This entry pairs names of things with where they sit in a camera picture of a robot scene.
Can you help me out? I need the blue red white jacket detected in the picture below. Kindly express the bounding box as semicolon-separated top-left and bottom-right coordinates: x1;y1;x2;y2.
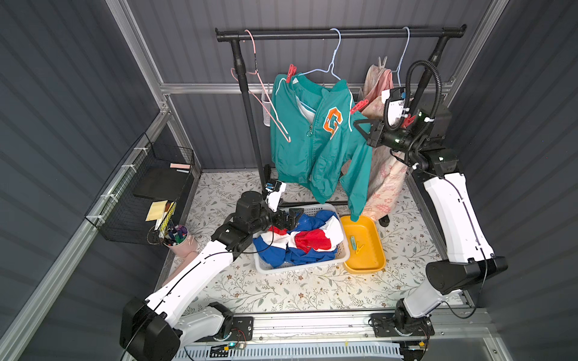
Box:
253;210;345;269

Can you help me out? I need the red clothespin floral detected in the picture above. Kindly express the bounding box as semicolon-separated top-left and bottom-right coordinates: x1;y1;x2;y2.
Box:
350;99;370;114
401;115;416;129

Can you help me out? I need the green jacket orange letter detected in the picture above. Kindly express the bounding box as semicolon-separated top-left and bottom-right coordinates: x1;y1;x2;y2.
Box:
270;74;373;221

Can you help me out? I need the teal clothespin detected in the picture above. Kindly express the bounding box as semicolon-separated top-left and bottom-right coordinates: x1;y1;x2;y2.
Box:
349;236;358;251

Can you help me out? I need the red clothespin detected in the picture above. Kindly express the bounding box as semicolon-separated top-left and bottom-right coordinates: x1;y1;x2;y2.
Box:
286;64;297;84

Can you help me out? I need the pink wire hanger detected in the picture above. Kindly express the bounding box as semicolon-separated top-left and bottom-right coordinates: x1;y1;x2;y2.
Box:
244;29;291;144

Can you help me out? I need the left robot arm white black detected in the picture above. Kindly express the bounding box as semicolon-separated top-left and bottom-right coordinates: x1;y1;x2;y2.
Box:
120;191;304;360

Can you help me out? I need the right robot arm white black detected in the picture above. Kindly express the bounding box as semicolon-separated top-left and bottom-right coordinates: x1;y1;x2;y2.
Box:
354;105;507;335

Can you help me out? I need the pink floral garment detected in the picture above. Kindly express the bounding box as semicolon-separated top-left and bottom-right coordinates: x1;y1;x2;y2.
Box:
360;63;406;221

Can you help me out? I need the white perforated laundry basket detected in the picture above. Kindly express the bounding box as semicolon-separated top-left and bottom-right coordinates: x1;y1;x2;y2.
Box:
254;204;350;275

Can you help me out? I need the white clothespin on floral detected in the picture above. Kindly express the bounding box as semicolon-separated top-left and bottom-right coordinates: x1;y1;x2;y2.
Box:
378;56;388;69

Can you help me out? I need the yellow plastic tray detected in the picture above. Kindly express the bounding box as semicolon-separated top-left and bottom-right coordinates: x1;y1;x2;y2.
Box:
341;216;387;275

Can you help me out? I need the pink pen cup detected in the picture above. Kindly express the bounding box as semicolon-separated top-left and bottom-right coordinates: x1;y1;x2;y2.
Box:
163;225;198;258

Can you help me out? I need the white mesh hanging cup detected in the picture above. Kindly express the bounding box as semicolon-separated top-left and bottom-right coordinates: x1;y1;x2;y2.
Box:
260;86;272;127

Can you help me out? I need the yellow sticky notepad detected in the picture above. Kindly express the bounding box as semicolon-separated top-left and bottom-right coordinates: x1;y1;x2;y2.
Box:
145;201;168;222

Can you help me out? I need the black clothes rack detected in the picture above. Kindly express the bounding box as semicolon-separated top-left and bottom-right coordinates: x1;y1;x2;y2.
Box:
215;24;468;228

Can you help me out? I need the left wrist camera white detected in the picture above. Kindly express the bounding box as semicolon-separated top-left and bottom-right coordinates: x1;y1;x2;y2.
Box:
264;180;287;212

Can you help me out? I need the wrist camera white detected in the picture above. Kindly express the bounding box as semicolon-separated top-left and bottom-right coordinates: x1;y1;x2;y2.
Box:
382;87;408;131
264;180;287;212

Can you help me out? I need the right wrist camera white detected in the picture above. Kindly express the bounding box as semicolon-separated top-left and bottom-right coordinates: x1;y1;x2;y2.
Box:
382;87;408;131

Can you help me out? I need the light blue wire hanger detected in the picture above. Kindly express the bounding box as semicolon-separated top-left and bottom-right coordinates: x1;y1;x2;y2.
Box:
391;26;412;87

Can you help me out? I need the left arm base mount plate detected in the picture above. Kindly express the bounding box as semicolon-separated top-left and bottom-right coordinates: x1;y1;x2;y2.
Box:
212;316;254;341

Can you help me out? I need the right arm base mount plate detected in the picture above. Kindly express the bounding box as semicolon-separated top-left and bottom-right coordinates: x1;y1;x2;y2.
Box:
367;313;435;338

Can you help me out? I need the black wire mesh basket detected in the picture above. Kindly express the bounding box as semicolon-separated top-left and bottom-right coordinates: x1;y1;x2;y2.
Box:
85;134;197;245

